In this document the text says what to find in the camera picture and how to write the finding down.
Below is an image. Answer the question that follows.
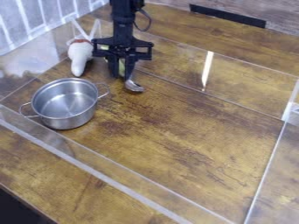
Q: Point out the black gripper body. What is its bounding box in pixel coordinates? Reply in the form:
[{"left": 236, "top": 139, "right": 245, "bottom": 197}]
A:
[{"left": 90, "top": 38, "right": 154, "bottom": 60}]

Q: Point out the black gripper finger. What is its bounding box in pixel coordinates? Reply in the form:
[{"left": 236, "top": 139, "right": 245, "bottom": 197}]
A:
[
  {"left": 124, "top": 57, "right": 136, "bottom": 80},
  {"left": 106, "top": 56, "right": 118, "bottom": 78}
]

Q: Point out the green handled metal spoon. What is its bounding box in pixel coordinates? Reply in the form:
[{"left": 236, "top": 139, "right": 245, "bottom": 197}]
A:
[{"left": 98, "top": 44, "right": 145, "bottom": 93}]

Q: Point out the white plush toy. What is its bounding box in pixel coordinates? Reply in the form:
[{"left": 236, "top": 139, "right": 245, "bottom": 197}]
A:
[{"left": 67, "top": 39, "right": 93, "bottom": 77}]

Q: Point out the small steel pot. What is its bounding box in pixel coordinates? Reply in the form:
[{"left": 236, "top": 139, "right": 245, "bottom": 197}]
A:
[{"left": 18, "top": 78, "right": 109, "bottom": 130}]

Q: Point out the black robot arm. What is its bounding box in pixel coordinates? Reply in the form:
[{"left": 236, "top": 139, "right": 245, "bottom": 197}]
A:
[{"left": 90, "top": 0, "right": 154, "bottom": 81}]

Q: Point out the clear acrylic stand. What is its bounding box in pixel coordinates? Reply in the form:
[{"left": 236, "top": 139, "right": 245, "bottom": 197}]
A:
[{"left": 65, "top": 19, "right": 101, "bottom": 46}]

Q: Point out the black strip on table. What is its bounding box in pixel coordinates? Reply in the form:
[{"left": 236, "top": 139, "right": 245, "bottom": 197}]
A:
[{"left": 189, "top": 3, "right": 266, "bottom": 28}]

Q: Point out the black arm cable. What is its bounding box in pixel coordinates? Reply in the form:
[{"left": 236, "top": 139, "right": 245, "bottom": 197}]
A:
[{"left": 132, "top": 8, "right": 153, "bottom": 32}]

